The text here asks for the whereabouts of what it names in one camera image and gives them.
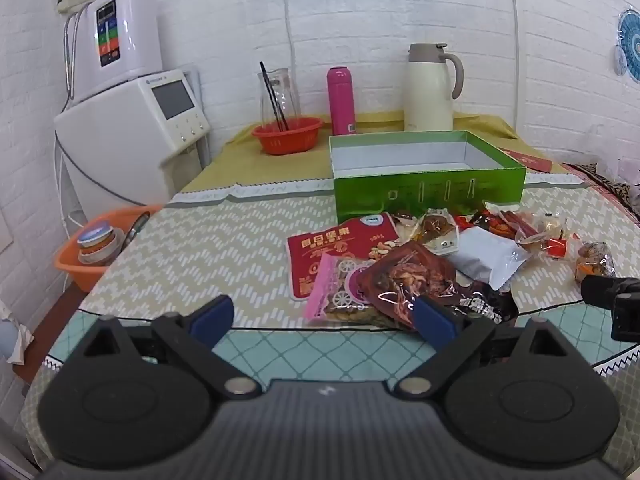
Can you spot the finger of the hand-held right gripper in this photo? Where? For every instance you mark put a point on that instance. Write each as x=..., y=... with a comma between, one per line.
x=600, y=289

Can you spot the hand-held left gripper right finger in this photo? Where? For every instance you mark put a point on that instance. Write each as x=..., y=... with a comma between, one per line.
x=437, y=322

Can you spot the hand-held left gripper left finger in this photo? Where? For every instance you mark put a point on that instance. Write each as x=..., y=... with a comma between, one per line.
x=212, y=320

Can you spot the black snack packet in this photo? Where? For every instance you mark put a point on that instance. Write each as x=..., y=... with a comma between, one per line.
x=482, y=302

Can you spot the dark red clear snack packet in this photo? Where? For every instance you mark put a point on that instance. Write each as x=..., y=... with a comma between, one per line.
x=405, y=280

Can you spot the white snack packet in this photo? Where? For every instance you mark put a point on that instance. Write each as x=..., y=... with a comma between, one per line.
x=482, y=255

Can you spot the clear yellow snack packet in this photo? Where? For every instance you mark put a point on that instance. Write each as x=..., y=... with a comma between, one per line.
x=547, y=223

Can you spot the brown braised snack white label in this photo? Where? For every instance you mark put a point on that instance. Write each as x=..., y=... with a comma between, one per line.
x=440, y=232

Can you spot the red sausage packet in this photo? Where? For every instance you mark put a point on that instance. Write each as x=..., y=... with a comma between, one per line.
x=522, y=230

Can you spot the pink lotus root snack packet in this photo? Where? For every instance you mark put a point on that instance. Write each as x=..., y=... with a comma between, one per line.
x=335, y=290

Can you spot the green cardboard box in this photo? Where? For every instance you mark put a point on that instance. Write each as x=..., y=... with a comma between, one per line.
x=430, y=192

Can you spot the red nut packet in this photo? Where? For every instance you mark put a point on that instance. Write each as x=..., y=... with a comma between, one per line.
x=325, y=247

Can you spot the clear peanut packet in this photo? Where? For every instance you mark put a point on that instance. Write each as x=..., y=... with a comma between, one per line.
x=595, y=257

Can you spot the small red snack packet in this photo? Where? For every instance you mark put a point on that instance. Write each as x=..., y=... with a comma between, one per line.
x=560, y=249

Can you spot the beige chevron tablecloth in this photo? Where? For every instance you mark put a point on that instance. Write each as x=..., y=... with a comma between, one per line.
x=210, y=260

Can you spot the teal diamond-pattern tablecloth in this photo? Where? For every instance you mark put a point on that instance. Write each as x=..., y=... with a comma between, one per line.
x=310, y=355

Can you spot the leopard print cloth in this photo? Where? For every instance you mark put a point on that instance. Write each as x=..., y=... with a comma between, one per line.
x=610, y=185

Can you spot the jar with blue orange lid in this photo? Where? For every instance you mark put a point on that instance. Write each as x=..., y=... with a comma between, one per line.
x=95, y=237

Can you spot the orange plastic basin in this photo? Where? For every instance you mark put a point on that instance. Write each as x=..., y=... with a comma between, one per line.
x=75, y=270

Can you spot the red envelope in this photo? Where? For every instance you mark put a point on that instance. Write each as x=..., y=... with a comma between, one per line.
x=527, y=160

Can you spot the yellow tablecloth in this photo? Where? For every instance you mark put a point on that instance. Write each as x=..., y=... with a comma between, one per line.
x=240, y=165

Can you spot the white water dispenser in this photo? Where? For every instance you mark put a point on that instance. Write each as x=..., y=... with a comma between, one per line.
x=120, y=150

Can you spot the crumpled white tissue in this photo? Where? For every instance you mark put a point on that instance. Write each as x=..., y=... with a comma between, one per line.
x=17, y=335

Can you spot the red plastic basket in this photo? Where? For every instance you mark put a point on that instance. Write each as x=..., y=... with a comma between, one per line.
x=290, y=140

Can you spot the black chopstick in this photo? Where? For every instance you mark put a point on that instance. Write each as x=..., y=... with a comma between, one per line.
x=270, y=92
x=276, y=105

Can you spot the cream thermos jug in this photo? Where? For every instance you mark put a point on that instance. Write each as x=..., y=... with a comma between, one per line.
x=427, y=90

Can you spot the glass carafe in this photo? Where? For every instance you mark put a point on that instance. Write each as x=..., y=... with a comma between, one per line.
x=286, y=95

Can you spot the pink insulated bottle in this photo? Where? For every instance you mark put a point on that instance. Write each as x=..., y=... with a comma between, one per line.
x=341, y=102

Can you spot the white water purifier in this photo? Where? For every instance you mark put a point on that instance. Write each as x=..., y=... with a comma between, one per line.
x=122, y=40

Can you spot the large blue round wall decoration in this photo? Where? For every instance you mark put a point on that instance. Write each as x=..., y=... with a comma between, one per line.
x=631, y=35

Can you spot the white wall pipe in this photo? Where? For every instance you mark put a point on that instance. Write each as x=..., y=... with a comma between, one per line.
x=515, y=35

